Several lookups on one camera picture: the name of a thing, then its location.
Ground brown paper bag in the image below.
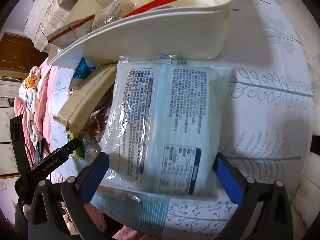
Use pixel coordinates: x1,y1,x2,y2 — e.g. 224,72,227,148
53,64,117,133

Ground white plastic organizer bin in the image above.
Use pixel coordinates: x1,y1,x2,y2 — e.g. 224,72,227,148
48,0,233,69

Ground blue and white snack packet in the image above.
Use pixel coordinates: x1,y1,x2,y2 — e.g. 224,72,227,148
69,57,95,89

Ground pink blanket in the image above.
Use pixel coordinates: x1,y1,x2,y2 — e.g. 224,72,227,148
14,60,57,166

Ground cartoon baby cloth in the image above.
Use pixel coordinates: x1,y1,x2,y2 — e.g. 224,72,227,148
18,66,42,146

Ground light blue mask packet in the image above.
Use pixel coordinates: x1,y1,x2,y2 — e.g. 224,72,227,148
101,59,231,198

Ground dark red snack packet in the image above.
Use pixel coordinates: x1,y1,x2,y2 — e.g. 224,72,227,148
80,85,114,145

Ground leaf patterned tablecloth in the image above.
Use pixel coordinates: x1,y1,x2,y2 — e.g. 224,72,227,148
47,0,316,238

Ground green snack packet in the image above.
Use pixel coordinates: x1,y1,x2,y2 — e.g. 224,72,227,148
65,131,85,160

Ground white red snack bag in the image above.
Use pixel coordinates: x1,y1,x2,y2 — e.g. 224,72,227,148
47,0,188,49

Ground white draped cloth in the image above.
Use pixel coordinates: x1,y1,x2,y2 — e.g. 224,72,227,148
24,0,77,53

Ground clear bag yellow crumbs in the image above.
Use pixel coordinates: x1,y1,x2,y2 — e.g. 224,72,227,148
85,144,101,165

